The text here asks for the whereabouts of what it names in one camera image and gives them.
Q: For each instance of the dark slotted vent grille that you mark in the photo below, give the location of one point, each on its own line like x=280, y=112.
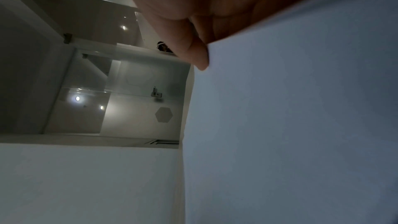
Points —
x=164, y=141

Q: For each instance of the frosted glass door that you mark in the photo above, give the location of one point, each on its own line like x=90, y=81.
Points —
x=136, y=95

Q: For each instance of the white sheet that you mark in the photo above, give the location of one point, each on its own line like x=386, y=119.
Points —
x=289, y=119

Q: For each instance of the dark object behind glass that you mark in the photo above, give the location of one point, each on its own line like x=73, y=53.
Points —
x=164, y=47

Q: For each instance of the grey hexagon sticker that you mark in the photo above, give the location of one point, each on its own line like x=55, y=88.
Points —
x=163, y=114

